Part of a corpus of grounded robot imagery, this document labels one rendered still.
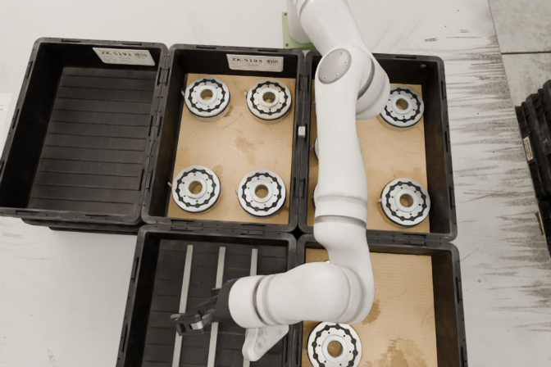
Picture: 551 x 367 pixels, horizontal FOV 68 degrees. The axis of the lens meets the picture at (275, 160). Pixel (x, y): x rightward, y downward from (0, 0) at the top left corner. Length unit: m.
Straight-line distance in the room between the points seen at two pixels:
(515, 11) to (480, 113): 1.29
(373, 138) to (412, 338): 0.42
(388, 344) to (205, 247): 0.41
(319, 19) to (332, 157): 0.28
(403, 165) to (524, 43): 1.51
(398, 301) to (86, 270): 0.71
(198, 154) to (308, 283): 0.51
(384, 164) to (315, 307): 0.50
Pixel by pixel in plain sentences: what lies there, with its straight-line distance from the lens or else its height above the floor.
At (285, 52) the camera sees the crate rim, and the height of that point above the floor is 0.93.
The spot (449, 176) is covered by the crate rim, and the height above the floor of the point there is 0.93.
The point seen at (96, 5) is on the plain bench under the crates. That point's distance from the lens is 1.40.
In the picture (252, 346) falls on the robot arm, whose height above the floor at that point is 1.05.
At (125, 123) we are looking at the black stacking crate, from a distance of 1.01.
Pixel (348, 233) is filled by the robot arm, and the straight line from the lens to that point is 0.53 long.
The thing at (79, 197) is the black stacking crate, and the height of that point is 0.83.
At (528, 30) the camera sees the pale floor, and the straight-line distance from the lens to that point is 2.43.
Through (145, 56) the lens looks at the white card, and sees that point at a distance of 1.00.
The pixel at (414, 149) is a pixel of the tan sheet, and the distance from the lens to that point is 0.97.
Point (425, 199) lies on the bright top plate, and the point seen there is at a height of 0.86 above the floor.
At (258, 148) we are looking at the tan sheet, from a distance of 0.92.
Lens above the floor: 1.70
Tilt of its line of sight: 72 degrees down
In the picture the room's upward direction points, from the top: 1 degrees counter-clockwise
